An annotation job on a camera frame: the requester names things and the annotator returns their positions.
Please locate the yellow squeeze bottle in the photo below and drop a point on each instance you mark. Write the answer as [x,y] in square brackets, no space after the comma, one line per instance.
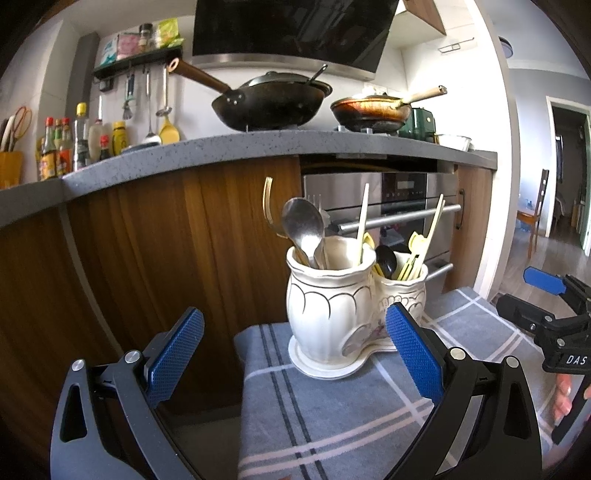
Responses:
[119,141]

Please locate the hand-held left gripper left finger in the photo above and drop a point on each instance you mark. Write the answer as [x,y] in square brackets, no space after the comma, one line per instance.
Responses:
[178,355]

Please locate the wide wooden cabinet door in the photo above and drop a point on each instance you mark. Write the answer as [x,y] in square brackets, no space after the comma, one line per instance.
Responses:
[184,240]

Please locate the black wall socket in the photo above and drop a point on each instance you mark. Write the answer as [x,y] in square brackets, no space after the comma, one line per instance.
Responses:
[105,85]

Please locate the grey stone kitchen counter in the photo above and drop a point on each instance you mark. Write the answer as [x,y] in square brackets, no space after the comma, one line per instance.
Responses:
[207,147]

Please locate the narrow wooden cabinet door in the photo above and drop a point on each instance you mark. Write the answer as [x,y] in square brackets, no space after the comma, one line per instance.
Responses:
[475,230]

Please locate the blue white packet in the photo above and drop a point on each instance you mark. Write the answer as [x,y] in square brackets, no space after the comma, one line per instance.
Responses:
[108,50]

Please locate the hanging metal peeler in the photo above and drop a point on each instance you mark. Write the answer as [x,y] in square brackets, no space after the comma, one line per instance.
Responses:
[129,99]

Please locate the white door frame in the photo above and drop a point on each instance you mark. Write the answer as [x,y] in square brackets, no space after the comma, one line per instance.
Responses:
[551,175]

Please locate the black plastic spoon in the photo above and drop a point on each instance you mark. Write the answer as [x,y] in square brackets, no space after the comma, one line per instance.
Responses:
[386,261]

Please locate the yellow green packet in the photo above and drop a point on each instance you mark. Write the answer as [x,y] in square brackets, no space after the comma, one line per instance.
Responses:
[168,33]

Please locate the large silver spoon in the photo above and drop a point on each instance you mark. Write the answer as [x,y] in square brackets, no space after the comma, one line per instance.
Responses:
[302,221]

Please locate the hanging long steel ladle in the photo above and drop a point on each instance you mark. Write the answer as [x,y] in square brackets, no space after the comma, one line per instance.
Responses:
[151,136]

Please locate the black wok lid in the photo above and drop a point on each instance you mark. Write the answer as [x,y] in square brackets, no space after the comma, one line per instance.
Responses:
[281,79]

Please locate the yellow knife block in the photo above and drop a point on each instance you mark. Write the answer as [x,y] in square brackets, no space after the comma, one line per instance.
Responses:
[10,168]

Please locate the cream ceramic saucer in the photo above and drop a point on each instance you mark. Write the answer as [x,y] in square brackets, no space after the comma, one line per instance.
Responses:
[323,369]

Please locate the gold fork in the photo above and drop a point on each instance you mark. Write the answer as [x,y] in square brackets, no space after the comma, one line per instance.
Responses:
[267,203]

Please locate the stainless steel built-in oven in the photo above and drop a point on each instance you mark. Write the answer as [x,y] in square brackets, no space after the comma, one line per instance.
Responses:
[406,194]

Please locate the person's right hand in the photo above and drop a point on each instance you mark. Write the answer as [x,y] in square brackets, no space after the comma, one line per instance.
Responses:
[564,397]

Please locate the white plastic jug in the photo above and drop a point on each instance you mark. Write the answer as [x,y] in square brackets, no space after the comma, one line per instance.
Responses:
[96,136]

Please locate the yellow rice paddle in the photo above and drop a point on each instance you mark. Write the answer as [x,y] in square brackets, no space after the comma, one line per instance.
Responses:
[169,131]

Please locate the wooden wall cabinet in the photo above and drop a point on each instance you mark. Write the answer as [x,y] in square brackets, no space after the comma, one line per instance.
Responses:
[427,14]

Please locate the wooden corner cabinet door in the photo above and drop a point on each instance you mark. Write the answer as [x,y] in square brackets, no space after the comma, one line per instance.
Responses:
[32,323]

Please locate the small dark bottle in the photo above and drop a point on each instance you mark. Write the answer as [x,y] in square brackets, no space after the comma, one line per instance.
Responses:
[104,150]

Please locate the blue bowl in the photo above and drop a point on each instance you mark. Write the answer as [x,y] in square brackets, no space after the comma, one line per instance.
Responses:
[138,146]

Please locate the black wall shelf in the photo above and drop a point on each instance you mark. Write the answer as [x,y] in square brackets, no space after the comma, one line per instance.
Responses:
[138,62]

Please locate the wooden chair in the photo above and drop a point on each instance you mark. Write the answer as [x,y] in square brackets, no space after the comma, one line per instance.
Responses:
[535,217]

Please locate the round ceiling lamp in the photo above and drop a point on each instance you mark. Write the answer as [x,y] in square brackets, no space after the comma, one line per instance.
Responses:
[505,47]

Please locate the spice jar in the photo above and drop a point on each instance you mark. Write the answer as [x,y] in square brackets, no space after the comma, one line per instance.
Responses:
[146,38]

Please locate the black range hood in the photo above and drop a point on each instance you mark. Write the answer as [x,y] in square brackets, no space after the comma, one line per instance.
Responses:
[286,27]

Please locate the grey checked cloth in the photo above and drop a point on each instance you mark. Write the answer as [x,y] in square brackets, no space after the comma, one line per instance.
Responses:
[323,424]

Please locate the dark sauce bottle red cap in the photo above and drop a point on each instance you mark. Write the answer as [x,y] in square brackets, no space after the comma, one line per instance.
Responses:
[67,152]
[58,152]
[47,159]

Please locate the white wall socket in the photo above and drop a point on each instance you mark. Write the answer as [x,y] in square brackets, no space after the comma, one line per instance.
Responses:
[374,88]

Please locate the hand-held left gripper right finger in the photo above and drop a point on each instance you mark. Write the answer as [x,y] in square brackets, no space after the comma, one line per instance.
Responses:
[413,350]

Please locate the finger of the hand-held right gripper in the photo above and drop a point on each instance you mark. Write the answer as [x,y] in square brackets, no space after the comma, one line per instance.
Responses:
[545,279]
[521,314]

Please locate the gas hob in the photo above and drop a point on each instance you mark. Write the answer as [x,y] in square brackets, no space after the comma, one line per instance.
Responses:
[323,130]

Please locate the pink packet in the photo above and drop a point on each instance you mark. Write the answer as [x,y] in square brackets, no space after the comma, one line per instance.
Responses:
[128,46]

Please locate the hanging small steel ladle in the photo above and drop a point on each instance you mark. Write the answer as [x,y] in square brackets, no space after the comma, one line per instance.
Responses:
[163,108]

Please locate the cream ceramic double utensil holder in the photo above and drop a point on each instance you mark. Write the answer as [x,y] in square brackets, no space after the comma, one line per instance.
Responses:
[332,304]

